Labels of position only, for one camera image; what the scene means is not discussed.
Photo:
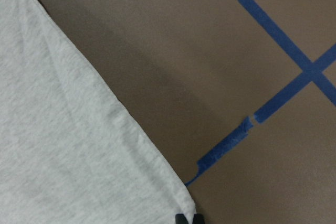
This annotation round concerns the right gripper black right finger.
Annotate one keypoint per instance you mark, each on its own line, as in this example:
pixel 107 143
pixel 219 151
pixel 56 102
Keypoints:
pixel 198 219

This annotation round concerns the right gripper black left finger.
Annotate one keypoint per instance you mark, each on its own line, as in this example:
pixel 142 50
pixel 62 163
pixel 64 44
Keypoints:
pixel 180 219

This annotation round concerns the grey cartoon print t-shirt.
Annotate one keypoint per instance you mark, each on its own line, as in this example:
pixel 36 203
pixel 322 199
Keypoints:
pixel 70 151

